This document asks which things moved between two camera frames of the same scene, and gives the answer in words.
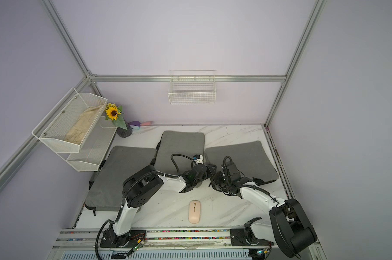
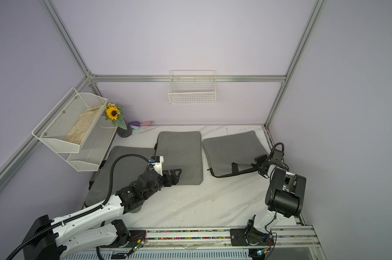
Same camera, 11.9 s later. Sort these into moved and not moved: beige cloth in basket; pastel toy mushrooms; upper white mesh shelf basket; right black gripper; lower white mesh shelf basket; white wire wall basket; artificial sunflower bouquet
Moved: right black gripper
Not moved: pastel toy mushrooms; lower white mesh shelf basket; beige cloth in basket; upper white mesh shelf basket; artificial sunflower bouquet; white wire wall basket
